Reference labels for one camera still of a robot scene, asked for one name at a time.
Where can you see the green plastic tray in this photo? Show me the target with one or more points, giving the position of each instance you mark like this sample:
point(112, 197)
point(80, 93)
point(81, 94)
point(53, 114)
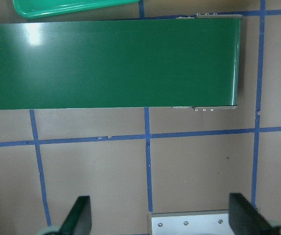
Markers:
point(33, 9)

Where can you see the green conveyor belt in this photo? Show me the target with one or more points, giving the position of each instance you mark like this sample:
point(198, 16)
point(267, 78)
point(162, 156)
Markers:
point(120, 64)

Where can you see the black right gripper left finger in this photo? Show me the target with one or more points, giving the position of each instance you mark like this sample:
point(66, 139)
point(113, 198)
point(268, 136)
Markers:
point(79, 219)

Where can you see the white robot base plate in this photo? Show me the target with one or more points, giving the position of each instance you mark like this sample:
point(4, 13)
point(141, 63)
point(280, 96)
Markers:
point(191, 223)

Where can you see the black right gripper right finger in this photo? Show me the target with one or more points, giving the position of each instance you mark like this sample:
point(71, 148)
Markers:
point(244, 219)

